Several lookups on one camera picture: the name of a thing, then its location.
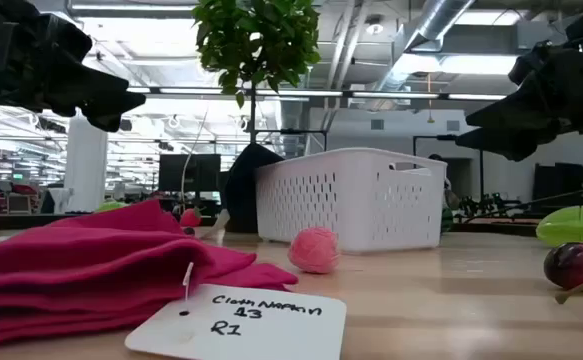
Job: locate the black aluminium table frame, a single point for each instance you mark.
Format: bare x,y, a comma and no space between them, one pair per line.
46,221

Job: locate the pink toy peach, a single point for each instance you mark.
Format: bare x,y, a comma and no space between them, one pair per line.
313,250

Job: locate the white pillar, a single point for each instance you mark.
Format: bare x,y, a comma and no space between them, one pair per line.
86,165

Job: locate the white handwritten paper tag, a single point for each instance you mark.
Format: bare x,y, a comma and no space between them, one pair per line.
251,330

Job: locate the red toy cherry with stem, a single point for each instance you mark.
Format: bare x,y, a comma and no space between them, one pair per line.
560,299

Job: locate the person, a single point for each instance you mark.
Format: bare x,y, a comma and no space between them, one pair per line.
451,199

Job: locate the white perforated plastic basket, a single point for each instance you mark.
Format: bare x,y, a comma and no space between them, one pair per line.
351,157

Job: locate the green plant in black pot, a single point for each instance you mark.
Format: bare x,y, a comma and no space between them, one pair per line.
256,45

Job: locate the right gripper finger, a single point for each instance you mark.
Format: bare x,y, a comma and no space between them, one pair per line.
511,142
516,114

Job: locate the dark red toy cherry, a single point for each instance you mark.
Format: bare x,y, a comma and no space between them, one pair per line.
573,262

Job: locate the red toy tomato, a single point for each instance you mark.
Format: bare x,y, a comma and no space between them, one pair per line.
189,218

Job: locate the dark toy blueberry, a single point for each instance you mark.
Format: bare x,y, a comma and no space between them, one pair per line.
189,231

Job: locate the green ridged toy fruit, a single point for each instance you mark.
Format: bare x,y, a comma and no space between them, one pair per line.
578,227

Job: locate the navy blue folded cloth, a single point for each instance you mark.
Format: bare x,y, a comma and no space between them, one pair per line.
243,190

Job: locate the black office monitors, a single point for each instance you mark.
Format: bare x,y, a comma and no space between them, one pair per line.
188,172

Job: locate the small blank white tag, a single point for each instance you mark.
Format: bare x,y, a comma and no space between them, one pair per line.
219,226

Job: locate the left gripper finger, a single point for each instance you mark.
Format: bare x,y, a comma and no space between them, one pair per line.
116,116
101,82

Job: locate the silver ventilation duct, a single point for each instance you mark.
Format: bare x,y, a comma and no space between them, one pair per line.
436,22

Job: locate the black tripod equipment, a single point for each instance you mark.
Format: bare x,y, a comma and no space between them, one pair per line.
486,205

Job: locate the green striped toy watermelon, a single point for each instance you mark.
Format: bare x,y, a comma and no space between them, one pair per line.
446,220

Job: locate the red chair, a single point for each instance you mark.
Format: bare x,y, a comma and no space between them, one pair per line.
21,192

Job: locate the red cloth napkin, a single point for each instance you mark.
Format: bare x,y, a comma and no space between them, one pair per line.
71,270

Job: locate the light green toy fruit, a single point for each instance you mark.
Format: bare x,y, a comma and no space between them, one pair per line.
111,206

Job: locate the black cabinet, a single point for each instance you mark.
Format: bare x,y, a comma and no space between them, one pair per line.
566,182

